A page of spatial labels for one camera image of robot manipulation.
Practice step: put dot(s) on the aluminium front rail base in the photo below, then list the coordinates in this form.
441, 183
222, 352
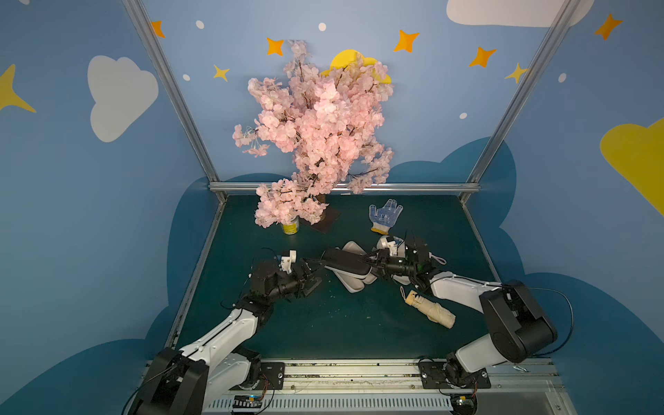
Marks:
393, 386

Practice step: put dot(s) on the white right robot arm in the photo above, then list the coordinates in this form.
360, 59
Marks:
518, 327

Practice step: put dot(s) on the aluminium frame post left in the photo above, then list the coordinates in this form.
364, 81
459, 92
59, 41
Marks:
142, 23

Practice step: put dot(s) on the blue dotted work glove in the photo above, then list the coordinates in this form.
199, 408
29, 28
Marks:
384, 218

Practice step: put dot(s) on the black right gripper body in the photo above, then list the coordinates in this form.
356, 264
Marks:
377, 264

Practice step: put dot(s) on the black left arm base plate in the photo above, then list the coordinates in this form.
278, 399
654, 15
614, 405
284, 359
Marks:
270, 376

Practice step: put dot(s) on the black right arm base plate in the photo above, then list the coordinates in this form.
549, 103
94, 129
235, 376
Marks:
435, 374

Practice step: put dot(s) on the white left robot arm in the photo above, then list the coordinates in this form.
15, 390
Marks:
187, 380

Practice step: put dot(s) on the aluminium frame post right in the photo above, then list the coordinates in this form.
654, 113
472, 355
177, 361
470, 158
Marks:
544, 54

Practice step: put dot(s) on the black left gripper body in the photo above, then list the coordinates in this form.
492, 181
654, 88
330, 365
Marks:
304, 277

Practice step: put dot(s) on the black zippered umbrella case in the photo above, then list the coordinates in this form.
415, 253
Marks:
342, 261

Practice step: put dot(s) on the pink cherry blossom tree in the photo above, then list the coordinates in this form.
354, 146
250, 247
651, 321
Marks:
327, 120

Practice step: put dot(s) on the open grey umbrella case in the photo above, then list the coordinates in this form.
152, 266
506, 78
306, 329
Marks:
354, 284

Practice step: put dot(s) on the aluminium frame post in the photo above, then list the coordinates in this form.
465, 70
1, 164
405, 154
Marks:
544, 54
142, 23

